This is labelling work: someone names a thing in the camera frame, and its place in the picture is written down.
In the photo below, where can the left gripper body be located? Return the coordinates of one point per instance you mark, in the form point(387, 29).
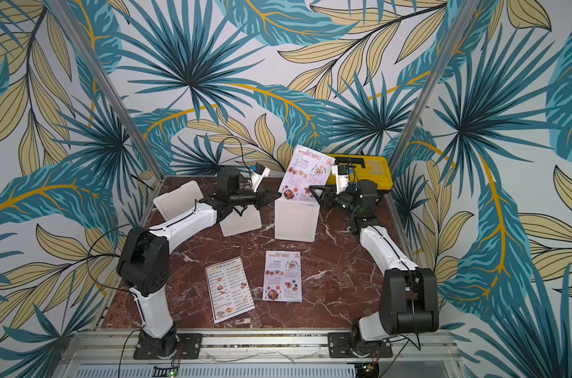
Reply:
point(247, 196)

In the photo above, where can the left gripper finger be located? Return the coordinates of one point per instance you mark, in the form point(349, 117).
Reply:
point(265, 200)
point(269, 192)

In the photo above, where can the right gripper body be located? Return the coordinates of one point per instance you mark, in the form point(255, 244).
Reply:
point(336, 198)

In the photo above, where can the restaurant special menu sheet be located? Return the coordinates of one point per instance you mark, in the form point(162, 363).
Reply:
point(307, 168)

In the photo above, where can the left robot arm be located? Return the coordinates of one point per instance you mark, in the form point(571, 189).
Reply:
point(144, 265)

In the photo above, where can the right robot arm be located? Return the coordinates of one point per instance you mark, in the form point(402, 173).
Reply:
point(408, 298)

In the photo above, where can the middle white menu rack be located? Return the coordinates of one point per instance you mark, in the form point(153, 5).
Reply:
point(241, 220)

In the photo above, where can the white menu rack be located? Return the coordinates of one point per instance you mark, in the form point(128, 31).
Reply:
point(175, 203)
point(241, 220)
point(296, 220)

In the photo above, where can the right white menu rack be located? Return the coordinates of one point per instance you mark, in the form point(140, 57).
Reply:
point(296, 220)

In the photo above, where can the left white menu rack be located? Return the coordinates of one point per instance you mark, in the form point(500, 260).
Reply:
point(175, 203)

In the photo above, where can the yellow black toolbox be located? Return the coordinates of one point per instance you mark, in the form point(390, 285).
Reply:
point(373, 168)

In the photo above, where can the pink menu sheet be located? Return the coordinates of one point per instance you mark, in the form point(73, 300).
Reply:
point(282, 276)

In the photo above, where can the yellow header menu sheet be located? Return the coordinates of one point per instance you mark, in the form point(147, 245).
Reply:
point(230, 293)

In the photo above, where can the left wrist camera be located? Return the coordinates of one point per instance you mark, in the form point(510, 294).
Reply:
point(258, 173)

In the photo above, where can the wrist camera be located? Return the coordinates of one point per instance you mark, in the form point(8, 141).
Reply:
point(345, 178)
point(258, 173)

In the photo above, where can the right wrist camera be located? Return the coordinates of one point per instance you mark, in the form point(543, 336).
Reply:
point(345, 178)

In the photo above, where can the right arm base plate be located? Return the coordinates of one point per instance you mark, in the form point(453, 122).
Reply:
point(348, 345)

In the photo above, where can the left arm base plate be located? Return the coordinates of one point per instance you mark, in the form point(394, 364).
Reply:
point(185, 346)

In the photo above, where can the aluminium front rail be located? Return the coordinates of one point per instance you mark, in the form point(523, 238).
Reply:
point(261, 353)

